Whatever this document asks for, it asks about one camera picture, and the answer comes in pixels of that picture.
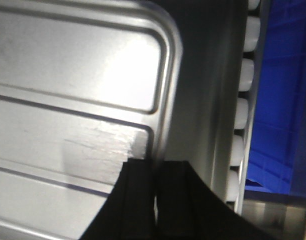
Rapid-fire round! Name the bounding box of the blue bin lower shelf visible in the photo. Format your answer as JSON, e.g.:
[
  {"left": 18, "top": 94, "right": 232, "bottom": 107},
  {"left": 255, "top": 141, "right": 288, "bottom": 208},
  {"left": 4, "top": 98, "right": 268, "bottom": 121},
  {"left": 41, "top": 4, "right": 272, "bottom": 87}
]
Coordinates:
[{"left": 246, "top": 0, "right": 306, "bottom": 198}]

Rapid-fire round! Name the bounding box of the roller track centre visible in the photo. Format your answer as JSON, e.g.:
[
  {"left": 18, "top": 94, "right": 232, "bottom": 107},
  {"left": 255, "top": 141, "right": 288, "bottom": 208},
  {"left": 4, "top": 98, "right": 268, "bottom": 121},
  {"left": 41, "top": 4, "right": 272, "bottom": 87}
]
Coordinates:
[{"left": 226, "top": 0, "right": 262, "bottom": 208}]

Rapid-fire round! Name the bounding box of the silver metal tray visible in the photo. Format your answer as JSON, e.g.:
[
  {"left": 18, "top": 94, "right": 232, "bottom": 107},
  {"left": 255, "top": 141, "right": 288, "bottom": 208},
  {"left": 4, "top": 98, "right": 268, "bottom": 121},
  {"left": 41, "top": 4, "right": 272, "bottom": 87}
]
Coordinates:
[{"left": 0, "top": 0, "right": 183, "bottom": 240}]

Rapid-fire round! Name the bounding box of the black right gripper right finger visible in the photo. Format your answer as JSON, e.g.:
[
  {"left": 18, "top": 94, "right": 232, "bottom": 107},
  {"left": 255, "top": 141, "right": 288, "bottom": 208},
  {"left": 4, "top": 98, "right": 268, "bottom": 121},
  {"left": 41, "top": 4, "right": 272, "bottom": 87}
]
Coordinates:
[{"left": 155, "top": 160, "right": 279, "bottom": 240}]

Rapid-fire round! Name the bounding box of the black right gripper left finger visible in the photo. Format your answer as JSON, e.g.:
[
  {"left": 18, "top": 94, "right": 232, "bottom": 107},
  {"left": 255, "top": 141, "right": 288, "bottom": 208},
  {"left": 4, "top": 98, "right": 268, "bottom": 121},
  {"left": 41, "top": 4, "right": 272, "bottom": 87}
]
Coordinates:
[{"left": 80, "top": 159, "right": 155, "bottom": 240}]

